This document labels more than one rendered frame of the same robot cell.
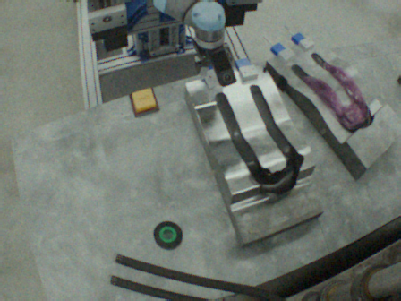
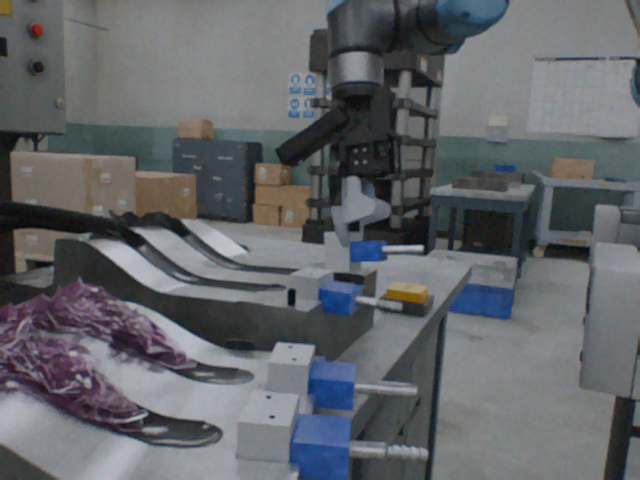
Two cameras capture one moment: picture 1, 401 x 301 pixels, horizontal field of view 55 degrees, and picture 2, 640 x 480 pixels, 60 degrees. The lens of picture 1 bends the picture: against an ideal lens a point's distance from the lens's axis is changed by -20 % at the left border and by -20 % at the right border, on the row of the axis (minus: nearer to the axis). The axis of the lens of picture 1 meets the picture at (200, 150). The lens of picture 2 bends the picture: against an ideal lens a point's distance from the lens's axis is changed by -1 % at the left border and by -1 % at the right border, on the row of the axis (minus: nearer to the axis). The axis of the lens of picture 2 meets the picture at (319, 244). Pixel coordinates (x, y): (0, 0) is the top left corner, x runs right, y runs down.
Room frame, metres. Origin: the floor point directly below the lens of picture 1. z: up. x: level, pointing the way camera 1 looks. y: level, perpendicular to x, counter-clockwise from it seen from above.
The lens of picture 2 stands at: (1.27, -0.56, 1.06)
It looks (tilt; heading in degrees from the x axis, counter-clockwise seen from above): 10 degrees down; 137
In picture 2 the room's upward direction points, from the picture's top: 3 degrees clockwise
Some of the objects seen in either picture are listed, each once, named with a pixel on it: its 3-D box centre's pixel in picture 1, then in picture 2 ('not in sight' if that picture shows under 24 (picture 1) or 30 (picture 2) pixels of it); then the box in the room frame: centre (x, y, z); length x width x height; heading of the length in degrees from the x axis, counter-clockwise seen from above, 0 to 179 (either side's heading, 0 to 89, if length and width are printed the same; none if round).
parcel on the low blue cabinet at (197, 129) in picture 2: not in sight; (195, 129); (-5.89, 3.56, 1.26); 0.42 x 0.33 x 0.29; 25
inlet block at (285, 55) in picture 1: (277, 48); (343, 385); (0.94, -0.22, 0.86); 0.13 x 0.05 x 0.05; 42
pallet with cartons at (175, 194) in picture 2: not in sight; (125, 209); (-4.17, 1.78, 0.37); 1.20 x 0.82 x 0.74; 33
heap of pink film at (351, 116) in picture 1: (341, 91); (25, 336); (0.78, -0.44, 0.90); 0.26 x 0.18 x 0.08; 42
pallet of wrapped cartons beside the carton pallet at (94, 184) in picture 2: not in sight; (55, 209); (-3.62, 0.93, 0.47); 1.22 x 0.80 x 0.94; 29
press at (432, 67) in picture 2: not in sight; (380, 155); (-2.34, 3.53, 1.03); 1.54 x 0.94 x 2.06; 115
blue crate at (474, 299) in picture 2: not in sight; (468, 292); (-0.82, 2.83, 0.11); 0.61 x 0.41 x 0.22; 25
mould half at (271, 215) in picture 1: (257, 148); (188, 278); (0.56, -0.16, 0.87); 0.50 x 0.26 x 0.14; 25
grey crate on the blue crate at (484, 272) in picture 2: not in sight; (471, 268); (-0.81, 2.83, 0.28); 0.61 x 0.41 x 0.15; 25
